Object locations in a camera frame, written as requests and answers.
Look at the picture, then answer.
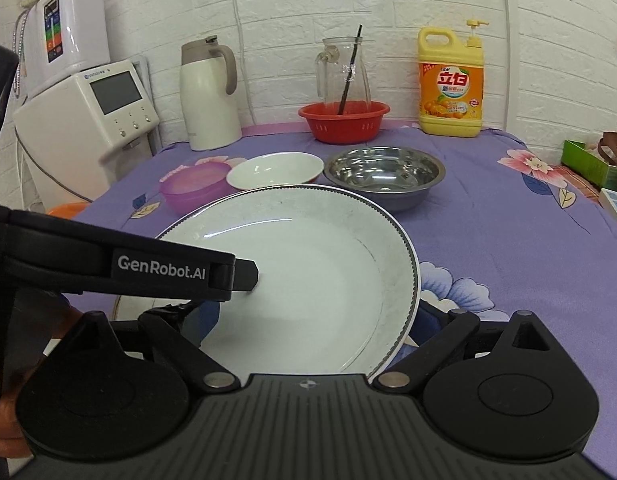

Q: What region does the grey flexible hose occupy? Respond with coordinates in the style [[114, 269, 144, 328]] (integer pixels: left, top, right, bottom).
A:
[[10, 9, 31, 98]]

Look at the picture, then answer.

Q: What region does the small white bowl red rim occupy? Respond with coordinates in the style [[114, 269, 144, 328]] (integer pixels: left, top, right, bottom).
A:
[[225, 152, 325, 192]]

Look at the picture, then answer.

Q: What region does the white water dispenser with screen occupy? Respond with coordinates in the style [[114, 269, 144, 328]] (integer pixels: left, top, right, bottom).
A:
[[12, 57, 162, 212]]

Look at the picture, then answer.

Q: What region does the white water purifier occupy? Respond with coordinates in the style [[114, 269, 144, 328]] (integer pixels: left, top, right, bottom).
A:
[[22, 0, 112, 99]]

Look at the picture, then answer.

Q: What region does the dark cloth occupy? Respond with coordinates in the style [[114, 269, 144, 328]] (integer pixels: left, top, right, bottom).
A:
[[0, 39, 20, 173]]

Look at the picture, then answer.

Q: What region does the brown bag handle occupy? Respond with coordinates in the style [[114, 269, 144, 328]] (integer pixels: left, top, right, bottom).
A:
[[595, 131, 617, 167]]

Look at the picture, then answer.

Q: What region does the purple floral tablecloth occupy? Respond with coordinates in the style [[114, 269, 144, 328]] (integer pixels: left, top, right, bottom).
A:
[[63, 120, 617, 480]]

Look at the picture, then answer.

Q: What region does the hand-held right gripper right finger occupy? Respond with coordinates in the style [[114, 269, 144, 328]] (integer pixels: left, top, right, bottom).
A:
[[373, 300, 560, 391]]

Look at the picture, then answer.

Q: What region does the person's left hand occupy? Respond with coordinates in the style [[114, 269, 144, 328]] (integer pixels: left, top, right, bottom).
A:
[[0, 291, 85, 461]]

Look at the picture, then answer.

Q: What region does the white wall cable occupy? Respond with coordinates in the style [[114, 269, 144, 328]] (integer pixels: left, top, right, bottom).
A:
[[227, 0, 256, 127], [497, 0, 513, 132]]

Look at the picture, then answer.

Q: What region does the black stirring stick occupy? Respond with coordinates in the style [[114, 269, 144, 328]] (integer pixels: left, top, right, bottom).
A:
[[337, 23, 365, 117]]

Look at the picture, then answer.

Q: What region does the white thermos jug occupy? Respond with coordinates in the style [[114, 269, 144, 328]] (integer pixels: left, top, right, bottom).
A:
[[179, 34, 244, 152]]

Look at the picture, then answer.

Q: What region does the yellow detergent pump bottle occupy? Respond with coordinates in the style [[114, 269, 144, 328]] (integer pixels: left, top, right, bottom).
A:
[[417, 19, 491, 139]]

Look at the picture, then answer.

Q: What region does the green box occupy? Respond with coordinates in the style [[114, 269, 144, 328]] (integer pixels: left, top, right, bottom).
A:
[[561, 139, 617, 202]]

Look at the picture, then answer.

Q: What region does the glass pitcher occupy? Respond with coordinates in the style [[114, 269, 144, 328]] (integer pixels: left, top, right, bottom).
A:
[[314, 36, 374, 112]]

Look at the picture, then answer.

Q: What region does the purple plastic bowl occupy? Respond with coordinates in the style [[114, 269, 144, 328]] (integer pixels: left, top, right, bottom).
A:
[[158, 161, 240, 217]]

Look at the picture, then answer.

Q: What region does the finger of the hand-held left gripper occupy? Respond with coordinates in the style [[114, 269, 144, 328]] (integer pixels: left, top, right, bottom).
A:
[[232, 258, 260, 292]]

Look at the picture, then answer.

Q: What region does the white and blue box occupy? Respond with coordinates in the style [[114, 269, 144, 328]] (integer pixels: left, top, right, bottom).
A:
[[599, 187, 617, 234]]

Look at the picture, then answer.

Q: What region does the orange plastic basin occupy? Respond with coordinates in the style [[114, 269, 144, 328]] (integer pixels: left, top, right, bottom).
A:
[[47, 201, 92, 219]]

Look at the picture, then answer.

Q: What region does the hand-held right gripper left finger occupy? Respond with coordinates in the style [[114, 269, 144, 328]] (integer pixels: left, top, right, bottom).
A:
[[63, 302, 240, 395]]

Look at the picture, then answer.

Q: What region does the large white plate patterned rim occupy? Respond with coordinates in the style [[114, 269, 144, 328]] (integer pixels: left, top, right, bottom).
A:
[[111, 184, 422, 382]]

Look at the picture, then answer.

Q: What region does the red plastic basin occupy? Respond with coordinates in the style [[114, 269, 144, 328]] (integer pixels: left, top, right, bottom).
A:
[[297, 100, 392, 145]]

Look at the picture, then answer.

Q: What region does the stainless steel bowl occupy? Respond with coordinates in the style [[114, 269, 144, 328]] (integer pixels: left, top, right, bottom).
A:
[[323, 145, 447, 213]]

